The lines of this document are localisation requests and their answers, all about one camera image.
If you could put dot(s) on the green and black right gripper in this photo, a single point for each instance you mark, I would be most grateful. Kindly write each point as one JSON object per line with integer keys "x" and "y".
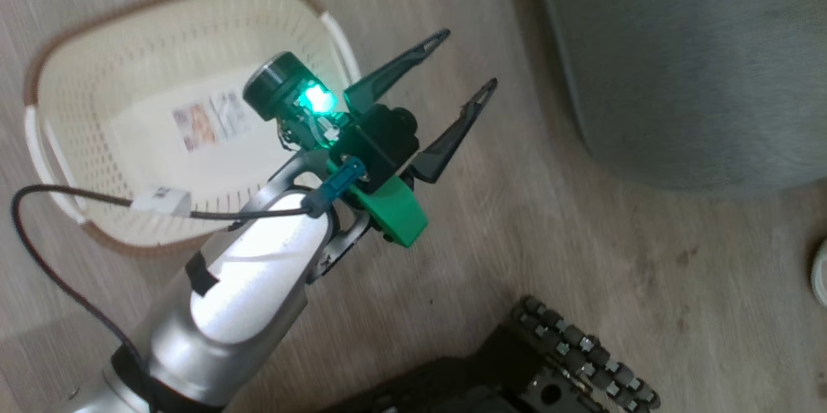
{"x": 394, "y": 212}

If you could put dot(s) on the white and silver right robot arm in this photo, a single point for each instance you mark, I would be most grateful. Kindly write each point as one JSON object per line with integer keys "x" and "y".
{"x": 245, "y": 277}

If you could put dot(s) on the grey fabric furniture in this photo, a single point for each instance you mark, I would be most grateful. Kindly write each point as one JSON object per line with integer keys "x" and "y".
{"x": 698, "y": 57}

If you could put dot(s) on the paper sticker in basket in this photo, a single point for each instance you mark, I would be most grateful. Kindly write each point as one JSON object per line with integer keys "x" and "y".
{"x": 210, "y": 119}

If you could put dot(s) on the cream plastic laundry basket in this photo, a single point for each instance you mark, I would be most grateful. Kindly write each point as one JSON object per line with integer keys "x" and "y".
{"x": 129, "y": 44}

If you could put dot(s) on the small white round object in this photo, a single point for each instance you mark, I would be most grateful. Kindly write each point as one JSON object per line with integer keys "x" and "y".
{"x": 821, "y": 274}

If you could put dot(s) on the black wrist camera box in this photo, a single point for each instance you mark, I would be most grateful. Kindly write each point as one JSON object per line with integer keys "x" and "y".
{"x": 387, "y": 138}

